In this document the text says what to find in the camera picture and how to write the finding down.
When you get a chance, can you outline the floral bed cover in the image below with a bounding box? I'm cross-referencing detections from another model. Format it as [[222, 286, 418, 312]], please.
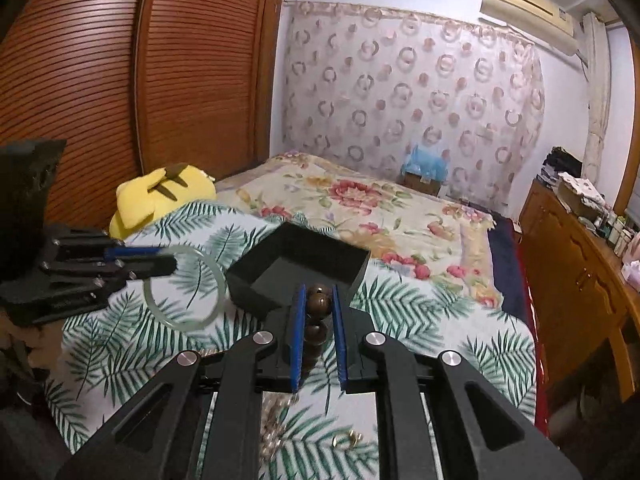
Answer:
[[216, 152, 503, 309]]

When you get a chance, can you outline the cream bundled window curtain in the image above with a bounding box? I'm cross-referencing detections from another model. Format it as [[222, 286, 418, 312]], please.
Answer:
[[582, 12, 611, 185]]

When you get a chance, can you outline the yellow Pikachu plush toy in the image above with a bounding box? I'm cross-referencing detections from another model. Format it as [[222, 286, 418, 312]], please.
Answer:
[[108, 164, 217, 240]]

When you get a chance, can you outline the wooden sideboard cabinet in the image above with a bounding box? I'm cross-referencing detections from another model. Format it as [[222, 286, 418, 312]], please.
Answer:
[[520, 181, 639, 401]]

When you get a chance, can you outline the white pearl necklace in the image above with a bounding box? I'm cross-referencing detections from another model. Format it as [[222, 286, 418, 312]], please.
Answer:
[[259, 393, 296, 461]]

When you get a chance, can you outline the stack of folded clothes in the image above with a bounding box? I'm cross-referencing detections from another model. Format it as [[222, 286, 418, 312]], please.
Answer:
[[537, 146, 582, 188]]

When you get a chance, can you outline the wall air conditioner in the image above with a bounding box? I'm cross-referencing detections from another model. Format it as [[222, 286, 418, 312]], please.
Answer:
[[480, 0, 579, 56]]

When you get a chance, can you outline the circle pattern sheer curtain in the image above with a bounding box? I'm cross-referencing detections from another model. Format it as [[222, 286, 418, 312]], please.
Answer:
[[282, 1, 544, 211]]

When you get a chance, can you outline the black open jewelry box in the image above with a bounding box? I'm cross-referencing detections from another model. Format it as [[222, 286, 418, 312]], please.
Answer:
[[226, 222, 370, 321]]

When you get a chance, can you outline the pale green jade bangle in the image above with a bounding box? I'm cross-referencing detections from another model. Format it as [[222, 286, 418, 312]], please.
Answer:
[[142, 245, 227, 333]]

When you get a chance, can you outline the dark wooden bead bracelet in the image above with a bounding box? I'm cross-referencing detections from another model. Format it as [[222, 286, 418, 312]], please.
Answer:
[[299, 283, 334, 376]]

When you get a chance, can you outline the brown louvered wardrobe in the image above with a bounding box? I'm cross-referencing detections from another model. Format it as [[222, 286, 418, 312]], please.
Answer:
[[1, 0, 279, 228]]

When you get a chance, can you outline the small gold earring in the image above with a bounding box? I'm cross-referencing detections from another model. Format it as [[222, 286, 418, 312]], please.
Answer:
[[331, 429, 363, 451]]

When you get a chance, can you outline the pink tissue box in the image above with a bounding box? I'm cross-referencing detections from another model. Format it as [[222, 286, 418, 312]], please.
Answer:
[[620, 260, 640, 292]]

